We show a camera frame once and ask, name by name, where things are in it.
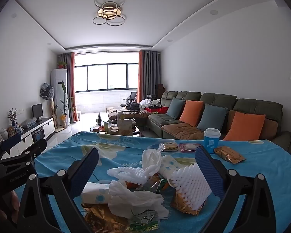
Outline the tall leafy plant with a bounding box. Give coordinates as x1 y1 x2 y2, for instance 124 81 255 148
58 81 75 127

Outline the pile of clothes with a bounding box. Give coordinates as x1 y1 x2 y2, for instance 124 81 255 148
138 98 170 114

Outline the blue floral tablecloth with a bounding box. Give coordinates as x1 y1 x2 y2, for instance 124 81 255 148
17 131 291 233

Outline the white standing air conditioner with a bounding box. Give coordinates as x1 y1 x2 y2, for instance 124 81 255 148
50 68 68 128

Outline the black office chair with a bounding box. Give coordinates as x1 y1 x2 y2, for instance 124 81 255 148
121 91 138 108

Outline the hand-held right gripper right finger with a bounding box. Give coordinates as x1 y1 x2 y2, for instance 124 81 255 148
195 146 277 233

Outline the white blue-dotted pouch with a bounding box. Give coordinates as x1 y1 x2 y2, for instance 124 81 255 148
158 155 182 182

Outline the green sofa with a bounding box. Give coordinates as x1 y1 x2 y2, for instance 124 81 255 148
147 90 291 154

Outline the blue cup with white lid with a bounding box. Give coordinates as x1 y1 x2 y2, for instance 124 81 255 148
203 128 221 154

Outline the crumpled white tissue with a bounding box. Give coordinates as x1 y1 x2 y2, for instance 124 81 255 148
141 148 164 176
108 180 170 220

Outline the gold snack wrapper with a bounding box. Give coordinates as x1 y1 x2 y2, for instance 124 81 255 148
170 189 206 216
81 203 131 233

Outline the plant in blue vase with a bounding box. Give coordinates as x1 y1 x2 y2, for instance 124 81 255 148
7 108 18 128

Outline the dark coffee table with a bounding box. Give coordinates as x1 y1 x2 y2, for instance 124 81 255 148
90 124 148 137

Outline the white foam fruit net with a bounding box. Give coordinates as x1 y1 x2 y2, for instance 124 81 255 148
107 166 148 183
171 163 210 211

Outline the orange pillow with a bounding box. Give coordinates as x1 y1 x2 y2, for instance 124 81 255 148
223 111 266 142
179 100 204 127

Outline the pink snack packet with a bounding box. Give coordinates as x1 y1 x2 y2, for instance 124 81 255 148
178 143 202 152

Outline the gold snack packet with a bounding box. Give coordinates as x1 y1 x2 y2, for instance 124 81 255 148
213 146 246 164

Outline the ring ceiling lamp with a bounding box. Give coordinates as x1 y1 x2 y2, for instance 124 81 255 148
92 0 126 27

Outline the brown sofa mat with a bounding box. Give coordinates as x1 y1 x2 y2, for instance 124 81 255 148
161 110 278 141

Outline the clear plastic snack wrapper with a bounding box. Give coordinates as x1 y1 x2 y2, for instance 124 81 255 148
127 209 160 233

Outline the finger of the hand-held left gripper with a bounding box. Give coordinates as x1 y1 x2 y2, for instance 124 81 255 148
0 138 48 173
0 134 22 161

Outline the large window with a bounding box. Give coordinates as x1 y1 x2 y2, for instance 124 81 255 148
74 63 139 93

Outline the person's left hand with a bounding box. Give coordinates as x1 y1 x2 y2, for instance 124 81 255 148
0 190 22 226

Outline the blue pillow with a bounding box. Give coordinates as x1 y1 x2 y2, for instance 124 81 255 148
166 97 186 120
197 103 228 133

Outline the brown paper bag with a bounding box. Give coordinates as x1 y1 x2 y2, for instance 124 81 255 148
118 119 134 136

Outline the grey orange curtain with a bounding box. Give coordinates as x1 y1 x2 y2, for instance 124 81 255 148
59 52 79 123
137 50 162 102

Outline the covered standing fan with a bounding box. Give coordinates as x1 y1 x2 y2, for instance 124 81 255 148
39 82 55 127

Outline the orange snack wrapper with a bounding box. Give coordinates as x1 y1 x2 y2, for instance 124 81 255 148
125 173 175 195

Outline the clear plastic bag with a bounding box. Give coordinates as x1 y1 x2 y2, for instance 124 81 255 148
22 117 37 128

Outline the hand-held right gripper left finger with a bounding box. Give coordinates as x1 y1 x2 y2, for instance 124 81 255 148
17 147 100 233

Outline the white tissue pack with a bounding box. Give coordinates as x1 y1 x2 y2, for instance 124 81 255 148
81 182 112 205

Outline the white TV cabinet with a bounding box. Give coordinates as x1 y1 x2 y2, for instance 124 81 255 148
0 117 56 161

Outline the black monitor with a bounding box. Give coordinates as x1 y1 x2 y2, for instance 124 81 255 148
31 103 44 123

